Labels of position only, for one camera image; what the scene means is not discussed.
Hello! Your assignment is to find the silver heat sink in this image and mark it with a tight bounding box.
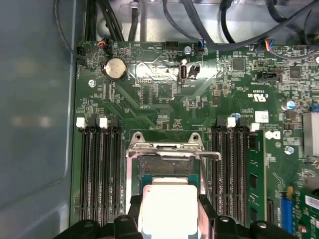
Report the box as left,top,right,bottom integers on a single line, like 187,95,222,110
302,111,319,158

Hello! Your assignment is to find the black power cable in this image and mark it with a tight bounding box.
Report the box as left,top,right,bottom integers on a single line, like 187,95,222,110
84,0,100,42
99,0,124,42
220,6,236,43

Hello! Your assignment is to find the green RAM stick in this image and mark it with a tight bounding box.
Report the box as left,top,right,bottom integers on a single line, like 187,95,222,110
246,128,267,222

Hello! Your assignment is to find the graphics card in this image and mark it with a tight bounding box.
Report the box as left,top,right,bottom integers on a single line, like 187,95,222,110
293,190,319,239

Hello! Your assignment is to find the metal locking lever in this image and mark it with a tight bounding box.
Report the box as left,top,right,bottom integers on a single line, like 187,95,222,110
199,150,222,198

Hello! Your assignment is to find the grey sleeved cable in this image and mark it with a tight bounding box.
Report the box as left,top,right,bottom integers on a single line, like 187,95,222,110
128,0,142,42

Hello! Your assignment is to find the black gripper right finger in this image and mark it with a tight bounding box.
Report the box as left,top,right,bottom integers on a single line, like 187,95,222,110
199,195,297,239

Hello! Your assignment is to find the silver coin battery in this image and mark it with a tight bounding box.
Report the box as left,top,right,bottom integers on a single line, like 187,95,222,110
104,57,128,81

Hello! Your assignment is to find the black RAM slot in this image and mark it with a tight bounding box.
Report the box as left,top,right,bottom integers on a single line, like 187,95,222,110
223,116,236,220
211,117,223,217
111,116,124,220
91,116,102,224
99,117,112,224
235,117,247,225
76,117,92,224

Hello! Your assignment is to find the black PC case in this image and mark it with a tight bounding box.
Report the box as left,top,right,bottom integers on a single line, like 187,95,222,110
0,0,319,239

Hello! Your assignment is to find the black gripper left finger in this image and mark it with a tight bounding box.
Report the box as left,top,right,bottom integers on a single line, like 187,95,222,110
53,196,144,239

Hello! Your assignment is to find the CPU socket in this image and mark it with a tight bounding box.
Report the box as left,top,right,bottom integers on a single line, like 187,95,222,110
126,149,207,200

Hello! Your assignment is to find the silver CPU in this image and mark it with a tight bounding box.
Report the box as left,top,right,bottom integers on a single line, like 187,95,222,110
138,175,212,239

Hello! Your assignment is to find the black expansion slot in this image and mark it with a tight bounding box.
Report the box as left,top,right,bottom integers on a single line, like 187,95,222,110
266,198,275,225

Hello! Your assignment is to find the metal socket cover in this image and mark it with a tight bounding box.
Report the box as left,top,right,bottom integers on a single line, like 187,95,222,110
126,142,205,161

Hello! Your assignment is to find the green motherboard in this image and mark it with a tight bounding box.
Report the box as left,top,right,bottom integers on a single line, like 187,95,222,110
69,41,319,239

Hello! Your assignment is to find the blue expansion slot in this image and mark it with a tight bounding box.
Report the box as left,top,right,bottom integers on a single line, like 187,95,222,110
281,196,294,235

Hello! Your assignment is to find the internal USB port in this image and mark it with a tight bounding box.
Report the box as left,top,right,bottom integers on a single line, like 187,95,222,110
178,63,188,84

